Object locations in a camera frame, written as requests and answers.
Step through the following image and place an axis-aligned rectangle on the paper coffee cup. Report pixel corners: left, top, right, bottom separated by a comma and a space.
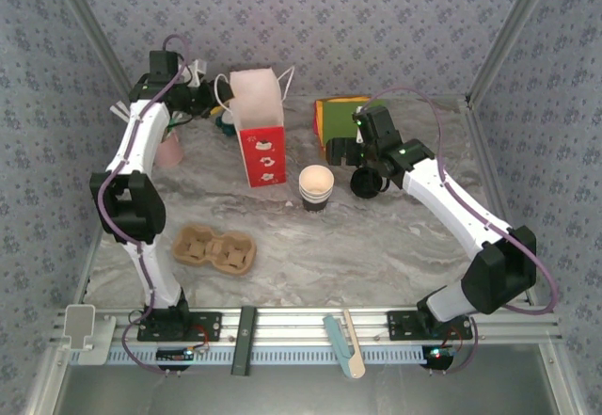
298, 164, 336, 213

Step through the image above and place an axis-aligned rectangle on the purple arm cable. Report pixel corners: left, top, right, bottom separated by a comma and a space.
361, 86, 561, 375
96, 33, 195, 376

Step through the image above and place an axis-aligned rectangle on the light blue slotted cable duct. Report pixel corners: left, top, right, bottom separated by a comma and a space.
107, 346, 434, 367

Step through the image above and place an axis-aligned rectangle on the teal alarm clock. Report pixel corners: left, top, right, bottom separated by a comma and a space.
214, 106, 239, 138

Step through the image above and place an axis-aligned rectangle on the aluminium side rail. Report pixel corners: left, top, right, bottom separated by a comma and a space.
77, 99, 142, 308
463, 99, 540, 306

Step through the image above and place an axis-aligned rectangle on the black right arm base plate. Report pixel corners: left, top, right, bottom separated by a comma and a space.
386, 310, 474, 343

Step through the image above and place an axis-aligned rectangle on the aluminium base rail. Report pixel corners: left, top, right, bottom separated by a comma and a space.
54, 306, 563, 345

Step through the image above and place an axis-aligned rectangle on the red white paper gift bag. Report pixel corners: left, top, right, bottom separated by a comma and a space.
214, 65, 296, 189

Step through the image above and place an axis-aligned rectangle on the black plastic cup lid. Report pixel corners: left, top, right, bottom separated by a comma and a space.
350, 168, 383, 200

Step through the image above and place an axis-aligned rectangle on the dark green flat bar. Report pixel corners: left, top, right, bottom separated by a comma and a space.
230, 306, 259, 377

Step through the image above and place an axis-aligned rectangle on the white plastic bracket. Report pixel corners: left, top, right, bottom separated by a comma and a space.
63, 304, 117, 365

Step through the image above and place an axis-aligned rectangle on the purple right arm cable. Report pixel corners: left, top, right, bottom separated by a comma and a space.
361, 86, 561, 375

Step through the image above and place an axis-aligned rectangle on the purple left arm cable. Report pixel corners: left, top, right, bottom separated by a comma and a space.
96, 33, 195, 376

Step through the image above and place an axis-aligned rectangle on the brown pulp cup carrier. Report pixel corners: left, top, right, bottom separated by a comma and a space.
170, 223, 258, 278

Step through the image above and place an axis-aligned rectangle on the light blue plastic tool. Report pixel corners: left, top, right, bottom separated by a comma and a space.
322, 315, 358, 379

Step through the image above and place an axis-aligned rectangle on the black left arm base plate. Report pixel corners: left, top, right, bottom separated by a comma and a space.
136, 310, 223, 343

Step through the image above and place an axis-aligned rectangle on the flat wooden stick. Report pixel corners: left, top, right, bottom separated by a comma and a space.
342, 309, 367, 379

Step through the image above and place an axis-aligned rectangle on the aluminium frame post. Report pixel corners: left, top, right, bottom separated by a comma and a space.
465, 0, 563, 105
44, 0, 142, 105

